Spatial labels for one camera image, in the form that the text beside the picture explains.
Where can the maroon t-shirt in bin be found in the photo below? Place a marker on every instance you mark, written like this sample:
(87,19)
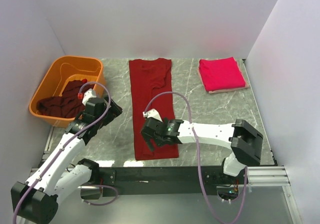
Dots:
(65,106)

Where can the folded hot pink t-shirt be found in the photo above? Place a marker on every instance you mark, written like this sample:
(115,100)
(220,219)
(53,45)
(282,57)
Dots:
(221,73)

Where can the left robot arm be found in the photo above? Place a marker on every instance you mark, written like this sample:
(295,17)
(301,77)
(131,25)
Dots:
(38,198)

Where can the orange plastic bin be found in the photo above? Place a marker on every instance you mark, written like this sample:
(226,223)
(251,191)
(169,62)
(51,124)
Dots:
(62,71)

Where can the aluminium extrusion rail frame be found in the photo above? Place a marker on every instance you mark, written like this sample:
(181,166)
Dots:
(266,176)

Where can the black base crossbar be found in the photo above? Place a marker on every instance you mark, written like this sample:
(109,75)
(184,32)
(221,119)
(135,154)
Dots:
(165,180)

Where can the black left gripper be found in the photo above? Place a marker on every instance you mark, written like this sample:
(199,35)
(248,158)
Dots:
(113,111)

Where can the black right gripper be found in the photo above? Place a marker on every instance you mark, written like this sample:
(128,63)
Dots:
(148,138)

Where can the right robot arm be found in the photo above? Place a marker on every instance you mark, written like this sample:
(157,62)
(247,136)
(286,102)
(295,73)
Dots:
(244,141)

